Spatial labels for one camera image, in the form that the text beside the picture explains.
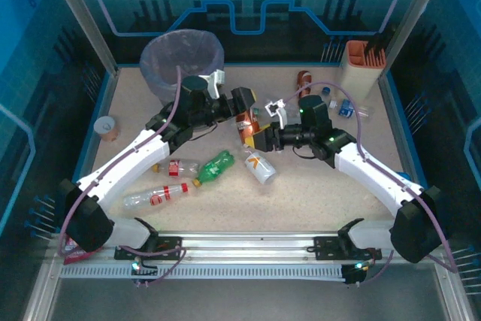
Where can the paper cup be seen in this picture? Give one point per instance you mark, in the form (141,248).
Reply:
(107,129)

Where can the clear bottle with red cap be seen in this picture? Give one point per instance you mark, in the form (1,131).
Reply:
(156,198)

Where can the white can with orange arrow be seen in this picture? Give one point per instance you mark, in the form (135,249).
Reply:
(261,168)

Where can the blue round object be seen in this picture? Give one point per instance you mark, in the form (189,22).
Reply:
(404,177)

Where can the clear bottle with yellow cap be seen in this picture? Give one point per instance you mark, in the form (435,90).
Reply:
(173,168)

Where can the brown Nescafe coffee bottle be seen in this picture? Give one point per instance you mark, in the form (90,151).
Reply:
(302,79)

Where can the orange packet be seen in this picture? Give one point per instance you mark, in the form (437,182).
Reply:
(246,127)

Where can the red snack packet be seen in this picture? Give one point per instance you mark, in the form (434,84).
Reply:
(75,257)

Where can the clear bottle with blue cap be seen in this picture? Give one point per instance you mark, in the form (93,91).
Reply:
(326,90)

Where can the aluminium frame post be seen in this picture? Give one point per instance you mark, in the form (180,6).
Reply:
(413,16)
(82,20)

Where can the beige holder with orange top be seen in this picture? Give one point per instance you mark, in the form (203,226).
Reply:
(357,76)

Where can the clear bottle with blue label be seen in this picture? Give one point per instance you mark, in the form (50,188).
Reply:
(345,108)

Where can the green plastic bottle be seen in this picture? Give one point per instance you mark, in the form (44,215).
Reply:
(214,167)

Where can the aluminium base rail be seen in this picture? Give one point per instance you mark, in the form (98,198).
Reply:
(244,244)

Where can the bin with clear plastic liner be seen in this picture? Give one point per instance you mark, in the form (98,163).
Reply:
(158,69)

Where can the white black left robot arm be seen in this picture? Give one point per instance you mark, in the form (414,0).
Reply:
(124,167)

